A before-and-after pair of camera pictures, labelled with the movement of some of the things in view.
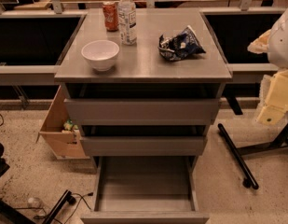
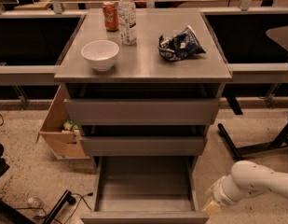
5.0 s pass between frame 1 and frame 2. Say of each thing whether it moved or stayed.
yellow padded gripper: moved
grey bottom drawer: stayed
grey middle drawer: stayed
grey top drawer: stayed
